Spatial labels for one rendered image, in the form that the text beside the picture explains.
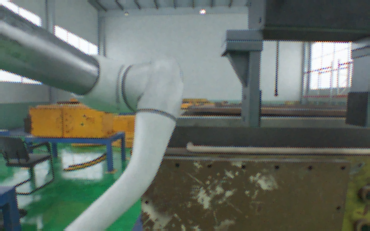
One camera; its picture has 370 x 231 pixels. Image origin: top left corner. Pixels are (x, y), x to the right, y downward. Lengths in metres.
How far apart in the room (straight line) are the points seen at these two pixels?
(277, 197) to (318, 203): 0.13
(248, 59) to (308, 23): 0.07
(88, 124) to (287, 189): 3.53
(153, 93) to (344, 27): 0.34
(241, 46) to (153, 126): 0.26
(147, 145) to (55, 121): 3.85
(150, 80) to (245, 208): 0.48
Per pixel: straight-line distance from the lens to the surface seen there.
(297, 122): 0.73
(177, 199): 0.64
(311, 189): 0.70
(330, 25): 0.24
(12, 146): 3.52
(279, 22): 0.22
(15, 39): 0.39
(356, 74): 0.29
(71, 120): 3.93
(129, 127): 6.96
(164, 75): 0.44
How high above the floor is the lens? 1.41
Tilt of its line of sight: 6 degrees down
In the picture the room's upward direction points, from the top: straight up
